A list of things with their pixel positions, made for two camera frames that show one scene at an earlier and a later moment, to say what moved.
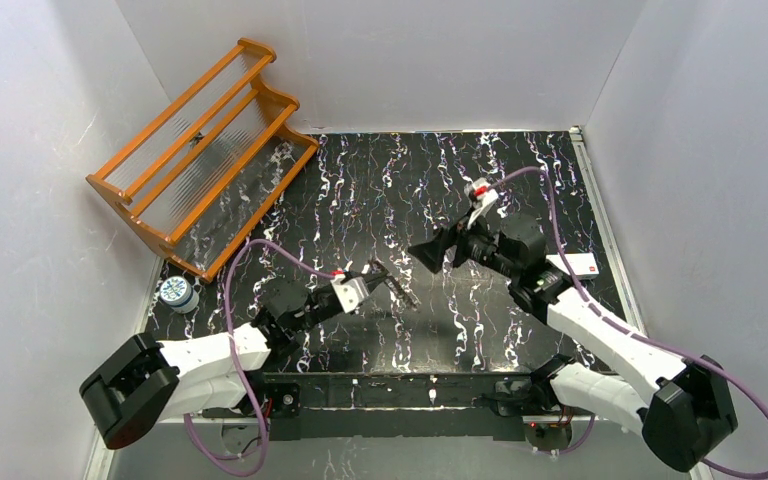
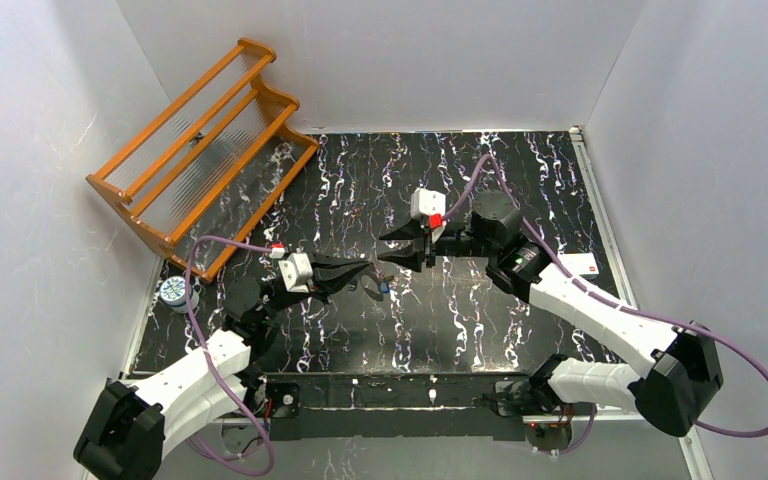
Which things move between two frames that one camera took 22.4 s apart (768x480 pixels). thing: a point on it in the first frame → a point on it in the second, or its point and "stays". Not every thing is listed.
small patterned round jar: [179, 294] stays
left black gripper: [371, 288] → [314, 279]
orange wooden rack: [199, 179] stays
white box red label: [583, 265] stays
